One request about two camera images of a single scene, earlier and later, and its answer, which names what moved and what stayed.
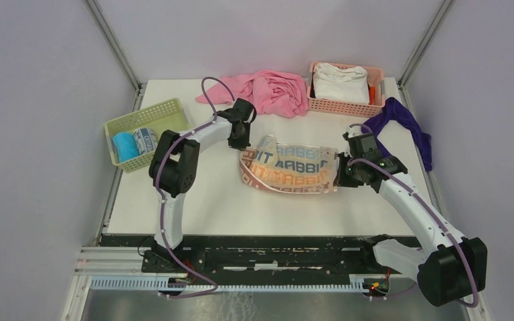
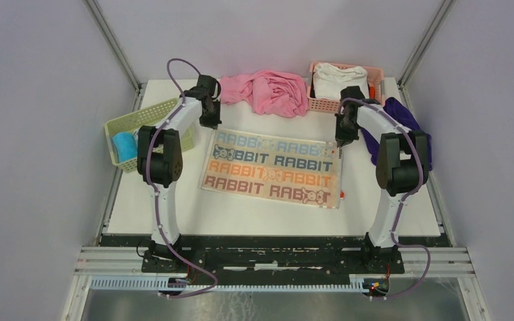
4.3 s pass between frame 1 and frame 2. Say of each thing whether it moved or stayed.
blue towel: stayed
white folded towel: stayed
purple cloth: stayed
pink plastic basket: stayed
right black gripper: moved
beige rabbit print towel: moved
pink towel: stayed
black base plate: stayed
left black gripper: moved
